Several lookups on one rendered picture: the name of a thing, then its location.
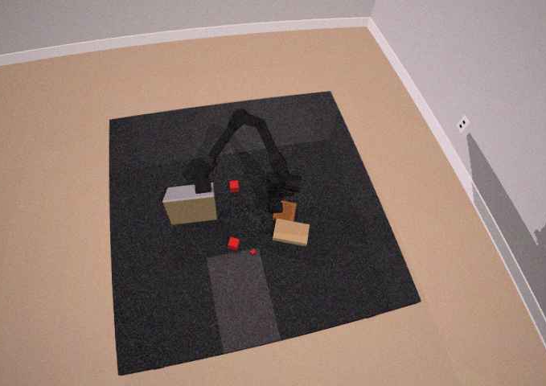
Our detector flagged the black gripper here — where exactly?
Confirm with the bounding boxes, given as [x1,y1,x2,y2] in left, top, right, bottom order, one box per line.
[267,185,283,213]

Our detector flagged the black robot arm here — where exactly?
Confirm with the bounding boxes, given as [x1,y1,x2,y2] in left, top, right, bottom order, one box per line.
[191,109,302,199]

